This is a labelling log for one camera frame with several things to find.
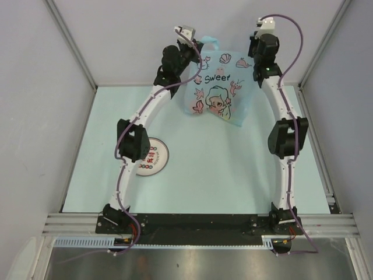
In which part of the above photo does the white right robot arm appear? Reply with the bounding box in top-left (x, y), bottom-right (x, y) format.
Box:
top-left (248, 31), bottom-right (309, 235)

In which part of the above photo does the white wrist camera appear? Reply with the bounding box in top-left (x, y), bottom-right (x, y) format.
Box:
top-left (255, 17), bottom-right (275, 39)
top-left (174, 25), bottom-right (195, 44)

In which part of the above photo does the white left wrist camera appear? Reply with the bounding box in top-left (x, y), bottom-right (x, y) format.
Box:
top-left (174, 25), bottom-right (195, 44)

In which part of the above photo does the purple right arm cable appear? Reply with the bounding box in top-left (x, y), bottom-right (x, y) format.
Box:
top-left (261, 13), bottom-right (320, 254)

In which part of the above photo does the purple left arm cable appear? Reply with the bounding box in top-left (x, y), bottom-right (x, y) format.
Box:
top-left (112, 30), bottom-right (205, 257)

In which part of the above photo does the light blue cartoon plastic bag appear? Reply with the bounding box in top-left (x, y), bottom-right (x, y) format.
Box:
top-left (184, 36), bottom-right (256, 126)

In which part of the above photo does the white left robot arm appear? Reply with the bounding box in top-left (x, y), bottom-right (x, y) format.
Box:
top-left (102, 38), bottom-right (204, 233)

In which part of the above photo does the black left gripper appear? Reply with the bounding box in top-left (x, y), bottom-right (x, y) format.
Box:
top-left (174, 39), bottom-right (203, 76)

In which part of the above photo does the light blue cable duct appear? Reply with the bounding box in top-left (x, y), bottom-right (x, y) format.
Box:
top-left (54, 237), bottom-right (273, 250)

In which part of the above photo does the round white printed plate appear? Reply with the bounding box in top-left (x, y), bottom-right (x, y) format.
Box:
top-left (136, 138), bottom-right (170, 177)

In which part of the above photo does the aluminium frame rail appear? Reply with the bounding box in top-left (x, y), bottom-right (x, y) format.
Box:
top-left (43, 213), bottom-right (360, 237)

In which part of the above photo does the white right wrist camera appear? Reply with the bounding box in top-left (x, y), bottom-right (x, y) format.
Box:
top-left (255, 17), bottom-right (275, 39)

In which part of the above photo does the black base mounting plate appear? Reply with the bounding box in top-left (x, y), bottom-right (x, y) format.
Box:
top-left (95, 213), bottom-right (302, 246)

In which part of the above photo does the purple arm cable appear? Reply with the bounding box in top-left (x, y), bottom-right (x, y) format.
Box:
top-left (112, 30), bottom-right (205, 257)
top-left (261, 13), bottom-right (320, 254)

